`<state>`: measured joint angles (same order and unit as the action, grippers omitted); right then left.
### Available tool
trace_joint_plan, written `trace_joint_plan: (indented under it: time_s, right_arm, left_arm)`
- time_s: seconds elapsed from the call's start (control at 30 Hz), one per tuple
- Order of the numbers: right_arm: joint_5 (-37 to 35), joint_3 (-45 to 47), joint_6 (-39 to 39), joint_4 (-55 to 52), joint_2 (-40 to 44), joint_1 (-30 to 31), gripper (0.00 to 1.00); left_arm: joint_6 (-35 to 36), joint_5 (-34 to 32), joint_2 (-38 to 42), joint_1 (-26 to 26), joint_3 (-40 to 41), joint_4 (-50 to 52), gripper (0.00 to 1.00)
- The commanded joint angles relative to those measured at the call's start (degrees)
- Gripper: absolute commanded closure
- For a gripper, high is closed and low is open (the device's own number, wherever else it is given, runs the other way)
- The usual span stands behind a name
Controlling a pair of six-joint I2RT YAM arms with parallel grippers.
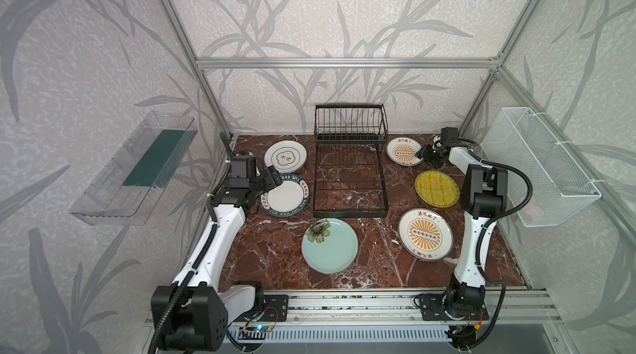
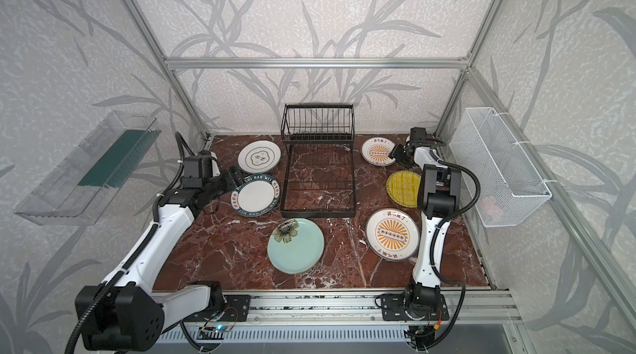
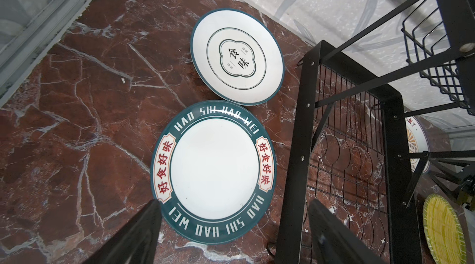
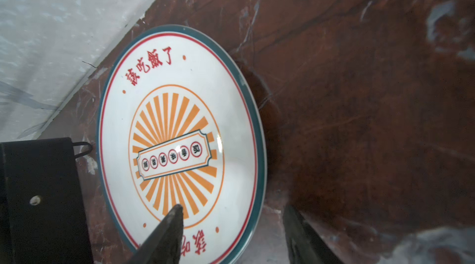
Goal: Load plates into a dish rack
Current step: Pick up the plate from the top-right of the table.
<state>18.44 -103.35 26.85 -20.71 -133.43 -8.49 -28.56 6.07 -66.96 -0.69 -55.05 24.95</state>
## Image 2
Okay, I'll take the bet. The small white orange sunburst plate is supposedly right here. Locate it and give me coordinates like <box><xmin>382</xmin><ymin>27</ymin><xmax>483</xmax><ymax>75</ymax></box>
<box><xmin>361</xmin><ymin>137</ymin><xmax>396</xmax><ymax>167</ymax></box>

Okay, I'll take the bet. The yellow green woven plate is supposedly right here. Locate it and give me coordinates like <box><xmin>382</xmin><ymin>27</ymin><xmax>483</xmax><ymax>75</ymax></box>
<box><xmin>386</xmin><ymin>171</ymin><xmax>422</xmax><ymax>208</ymax></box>

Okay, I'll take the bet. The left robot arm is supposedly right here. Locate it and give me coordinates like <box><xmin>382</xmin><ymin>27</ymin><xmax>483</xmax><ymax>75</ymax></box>
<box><xmin>65</xmin><ymin>133</ymin><xmax>244</xmax><ymax>353</ymax></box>

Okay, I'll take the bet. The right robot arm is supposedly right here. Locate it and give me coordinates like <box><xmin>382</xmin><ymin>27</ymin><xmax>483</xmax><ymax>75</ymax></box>
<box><xmin>389</xmin><ymin>127</ymin><xmax>481</xmax><ymax>320</ymax></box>

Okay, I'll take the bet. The white plate green lettered rim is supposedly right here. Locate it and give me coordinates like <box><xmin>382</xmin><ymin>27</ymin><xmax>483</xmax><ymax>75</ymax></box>
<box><xmin>230</xmin><ymin>173</ymin><xmax>281</xmax><ymax>217</ymax></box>

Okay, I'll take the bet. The white plate grey flower outline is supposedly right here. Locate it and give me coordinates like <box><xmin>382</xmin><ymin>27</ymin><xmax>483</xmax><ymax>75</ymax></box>
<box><xmin>238</xmin><ymin>140</ymin><xmax>282</xmax><ymax>174</ymax></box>

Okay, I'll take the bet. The large white orange sunburst plate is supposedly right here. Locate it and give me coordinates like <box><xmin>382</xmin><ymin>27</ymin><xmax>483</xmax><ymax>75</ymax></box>
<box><xmin>364</xmin><ymin>208</ymin><xmax>420</xmax><ymax>262</ymax></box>

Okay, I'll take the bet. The pink object in basket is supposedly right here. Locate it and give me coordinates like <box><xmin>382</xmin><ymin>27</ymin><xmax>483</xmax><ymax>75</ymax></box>
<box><xmin>481</xmin><ymin>196</ymin><xmax>504</xmax><ymax>222</ymax></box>

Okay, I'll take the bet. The mint green flower plate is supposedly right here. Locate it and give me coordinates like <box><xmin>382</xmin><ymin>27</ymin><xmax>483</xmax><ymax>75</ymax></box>
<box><xmin>267</xmin><ymin>218</ymin><xmax>325</xmax><ymax>274</ymax></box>

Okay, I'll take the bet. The black wire dish rack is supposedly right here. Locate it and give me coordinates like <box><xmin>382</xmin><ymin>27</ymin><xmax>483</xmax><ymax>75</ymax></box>
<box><xmin>280</xmin><ymin>103</ymin><xmax>357</xmax><ymax>219</ymax></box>

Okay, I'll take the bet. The white wire mesh basket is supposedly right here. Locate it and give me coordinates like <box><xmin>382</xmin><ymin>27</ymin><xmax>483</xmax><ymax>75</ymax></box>
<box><xmin>450</xmin><ymin>107</ymin><xmax>553</xmax><ymax>228</ymax></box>

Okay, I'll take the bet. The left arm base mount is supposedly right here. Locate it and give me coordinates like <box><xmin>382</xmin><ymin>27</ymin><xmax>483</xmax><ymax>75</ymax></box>
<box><xmin>184</xmin><ymin>294</ymin><xmax>252</xmax><ymax>323</ymax></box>

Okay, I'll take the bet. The clear plastic wall bin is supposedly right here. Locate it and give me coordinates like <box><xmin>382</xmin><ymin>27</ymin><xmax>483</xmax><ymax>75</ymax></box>
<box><xmin>14</xmin><ymin>111</ymin><xmax>162</xmax><ymax>226</ymax></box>

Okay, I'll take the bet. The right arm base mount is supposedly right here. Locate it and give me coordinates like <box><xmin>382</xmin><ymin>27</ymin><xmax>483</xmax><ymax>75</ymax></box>
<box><xmin>374</xmin><ymin>293</ymin><xmax>451</xmax><ymax>323</ymax></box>

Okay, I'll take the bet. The aluminium front rail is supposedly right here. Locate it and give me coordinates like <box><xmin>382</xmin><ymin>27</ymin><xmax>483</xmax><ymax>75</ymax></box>
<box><xmin>148</xmin><ymin>288</ymin><xmax>523</xmax><ymax>327</ymax></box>

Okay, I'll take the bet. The aluminium cage frame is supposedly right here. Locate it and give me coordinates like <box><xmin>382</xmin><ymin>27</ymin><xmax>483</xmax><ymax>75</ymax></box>
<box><xmin>120</xmin><ymin>0</ymin><xmax>635</xmax><ymax>327</ymax></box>

